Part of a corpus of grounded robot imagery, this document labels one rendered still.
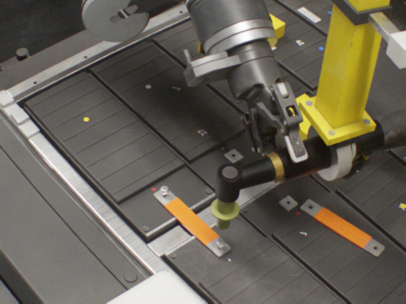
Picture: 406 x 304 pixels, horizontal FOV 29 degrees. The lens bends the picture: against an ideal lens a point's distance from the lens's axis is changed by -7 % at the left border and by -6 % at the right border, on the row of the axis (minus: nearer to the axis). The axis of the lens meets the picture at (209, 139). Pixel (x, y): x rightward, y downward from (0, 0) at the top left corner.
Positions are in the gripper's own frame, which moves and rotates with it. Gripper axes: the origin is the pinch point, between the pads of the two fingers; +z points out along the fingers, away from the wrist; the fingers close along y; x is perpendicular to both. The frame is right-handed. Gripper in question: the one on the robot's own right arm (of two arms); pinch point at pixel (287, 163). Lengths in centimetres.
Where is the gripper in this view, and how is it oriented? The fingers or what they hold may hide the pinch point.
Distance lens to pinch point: 114.5
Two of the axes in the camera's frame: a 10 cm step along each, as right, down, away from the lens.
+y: -2.8, 2.8, 9.2
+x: -9.0, 2.6, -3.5
